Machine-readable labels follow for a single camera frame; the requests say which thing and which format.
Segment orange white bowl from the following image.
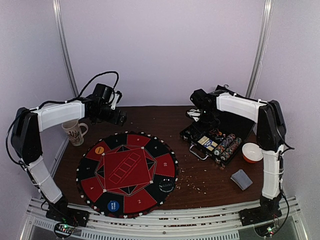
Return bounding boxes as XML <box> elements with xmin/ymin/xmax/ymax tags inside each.
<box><xmin>242</xmin><ymin>142</ymin><xmax>263</xmax><ymax>164</ymax></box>

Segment red black triangle card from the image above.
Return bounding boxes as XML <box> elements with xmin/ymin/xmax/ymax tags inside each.
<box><xmin>209</xmin><ymin>129</ymin><xmax>224</xmax><ymax>138</ymax></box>

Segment boxed card decks in case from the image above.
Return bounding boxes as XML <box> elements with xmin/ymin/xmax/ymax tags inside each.
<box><xmin>197</xmin><ymin>136</ymin><xmax>218</xmax><ymax>152</ymax></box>

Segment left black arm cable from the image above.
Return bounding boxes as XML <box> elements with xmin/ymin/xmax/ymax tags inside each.
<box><xmin>6</xmin><ymin>71</ymin><xmax>120</xmax><ymax>166</ymax></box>

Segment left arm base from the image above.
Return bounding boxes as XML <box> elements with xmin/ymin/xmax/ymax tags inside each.
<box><xmin>45</xmin><ymin>205</ymin><xmax>90</xmax><ymax>227</ymax></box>

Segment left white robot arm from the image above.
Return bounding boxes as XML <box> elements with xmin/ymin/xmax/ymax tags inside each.
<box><xmin>10</xmin><ymin>83</ymin><xmax>127</xmax><ymax>204</ymax></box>

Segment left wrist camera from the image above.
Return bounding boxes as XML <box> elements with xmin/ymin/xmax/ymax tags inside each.
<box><xmin>109</xmin><ymin>90</ymin><xmax>123</xmax><ymax>110</ymax></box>

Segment left aluminium frame post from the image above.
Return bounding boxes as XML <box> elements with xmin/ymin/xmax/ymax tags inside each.
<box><xmin>52</xmin><ymin>0</ymin><xmax>79</xmax><ymax>98</ymax></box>

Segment chip row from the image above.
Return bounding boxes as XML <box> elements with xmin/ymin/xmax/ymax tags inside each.
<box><xmin>213</xmin><ymin>133</ymin><xmax>236</xmax><ymax>156</ymax></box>
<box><xmin>220</xmin><ymin>137</ymin><xmax>242</xmax><ymax>161</ymax></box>

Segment round red black poker mat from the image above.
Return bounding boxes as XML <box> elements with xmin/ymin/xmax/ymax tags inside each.
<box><xmin>75</xmin><ymin>131</ymin><xmax>179</xmax><ymax>219</ymax></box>

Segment black poker chip case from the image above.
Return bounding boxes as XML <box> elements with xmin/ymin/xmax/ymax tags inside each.
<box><xmin>179</xmin><ymin>85</ymin><xmax>255</xmax><ymax>168</ymax></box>

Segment right aluminium frame post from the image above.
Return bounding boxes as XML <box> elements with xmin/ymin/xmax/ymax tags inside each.
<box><xmin>245</xmin><ymin>0</ymin><xmax>274</xmax><ymax>99</ymax></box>

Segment front aluminium rail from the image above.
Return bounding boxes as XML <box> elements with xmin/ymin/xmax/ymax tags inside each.
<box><xmin>24</xmin><ymin>196</ymin><xmax>302</xmax><ymax>240</ymax></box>

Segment back right chip row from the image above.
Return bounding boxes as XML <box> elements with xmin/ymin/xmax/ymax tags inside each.
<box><xmin>213</xmin><ymin>133</ymin><xmax>236</xmax><ymax>156</ymax></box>

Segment front right chip row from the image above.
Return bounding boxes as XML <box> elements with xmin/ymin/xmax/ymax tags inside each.
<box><xmin>220</xmin><ymin>137</ymin><xmax>242</xmax><ymax>161</ymax></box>

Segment aluminium frame post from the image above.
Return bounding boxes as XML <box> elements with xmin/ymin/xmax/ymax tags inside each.
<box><xmin>52</xmin><ymin>0</ymin><xmax>79</xmax><ymax>98</ymax></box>
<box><xmin>245</xmin><ymin>0</ymin><xmax>274</xmax><ymax>99</ymax></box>

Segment clear dealer button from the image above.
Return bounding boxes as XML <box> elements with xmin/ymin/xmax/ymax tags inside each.
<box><xmin>158</xmin><ymin>177</ymin><xmax>176</xmax><ymax>193</ymax></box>

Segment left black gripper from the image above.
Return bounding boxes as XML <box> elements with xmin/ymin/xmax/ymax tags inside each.
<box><xmin>94</xmin><ymin>103</ymin><xmax>127</xmax><ymax>126</ymax></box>

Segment white floral mug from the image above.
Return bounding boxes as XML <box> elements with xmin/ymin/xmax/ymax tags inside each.
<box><xmin>61</xmin><ymin>119</ymin><xmax>89</xmax><ymax>147</ymax></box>

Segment orange big blind button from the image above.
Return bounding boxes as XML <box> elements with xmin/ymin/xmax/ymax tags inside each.
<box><xmin>94</xmin><ymin>146</ymin><xmax>105</xmax><ymax>155</ymax></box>

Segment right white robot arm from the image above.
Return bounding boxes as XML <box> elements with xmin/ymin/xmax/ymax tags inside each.
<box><xmin>190</xmin><ymin>89</ymin><xmax>290</xmax><ymax>200</ymax></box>

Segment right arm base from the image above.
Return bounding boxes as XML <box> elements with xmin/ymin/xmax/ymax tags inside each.
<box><xmin>239</xmin><ymin>206</ymin><xmax>282</xmax><ymax>226</ymax></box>

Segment blue small blind button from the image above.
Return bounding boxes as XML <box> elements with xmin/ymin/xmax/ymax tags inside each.
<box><xmin>107</xmin><ymin>200</ymin><xmax>120</xmax><ymax>212</ymax></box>

